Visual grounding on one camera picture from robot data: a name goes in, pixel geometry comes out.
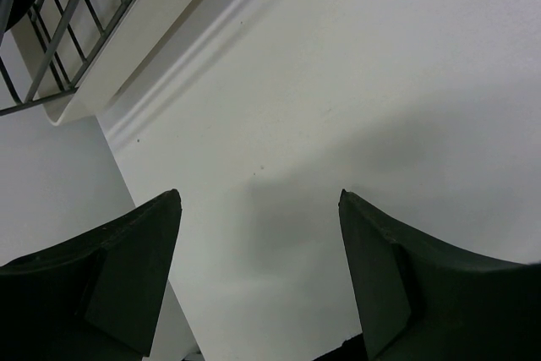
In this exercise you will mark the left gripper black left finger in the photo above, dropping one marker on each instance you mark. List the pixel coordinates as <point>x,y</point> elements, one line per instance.
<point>96,296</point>

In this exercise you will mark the cream drain tray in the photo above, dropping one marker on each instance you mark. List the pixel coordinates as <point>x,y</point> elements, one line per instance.
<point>145,26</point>

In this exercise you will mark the grey wire dish rack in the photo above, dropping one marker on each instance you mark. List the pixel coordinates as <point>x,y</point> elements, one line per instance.
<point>57,43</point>

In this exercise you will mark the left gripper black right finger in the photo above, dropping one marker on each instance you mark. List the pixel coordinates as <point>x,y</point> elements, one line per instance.
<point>420,298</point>

